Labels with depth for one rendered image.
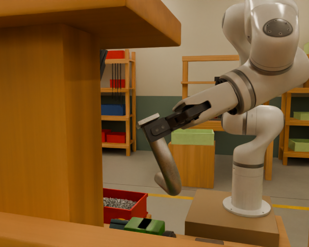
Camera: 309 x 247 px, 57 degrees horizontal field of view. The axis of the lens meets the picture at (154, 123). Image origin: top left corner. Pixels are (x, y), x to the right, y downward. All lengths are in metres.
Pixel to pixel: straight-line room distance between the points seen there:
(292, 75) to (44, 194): 0.46
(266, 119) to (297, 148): 4.76
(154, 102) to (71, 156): 6.03
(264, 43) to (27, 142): 0.39
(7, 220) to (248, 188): 0.96
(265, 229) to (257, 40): 0.77
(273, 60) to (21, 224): 0.44
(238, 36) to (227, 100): 0.51
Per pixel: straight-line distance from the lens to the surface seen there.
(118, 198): 1.50
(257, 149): 1.15
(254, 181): 1.20
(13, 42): 0.38
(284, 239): 1.29
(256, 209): 1.25
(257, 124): 1.13
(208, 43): 6.26
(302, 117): 5.81
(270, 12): 0.57
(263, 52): 0.53
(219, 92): 0.51
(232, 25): 0.99
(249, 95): 0.54
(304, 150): 5.93
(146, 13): 0.32
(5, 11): 0.33
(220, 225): 1.13
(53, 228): 0.36
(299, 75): 0.60
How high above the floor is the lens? 1.43
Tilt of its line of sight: 7 degrees down
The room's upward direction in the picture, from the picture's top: straight up
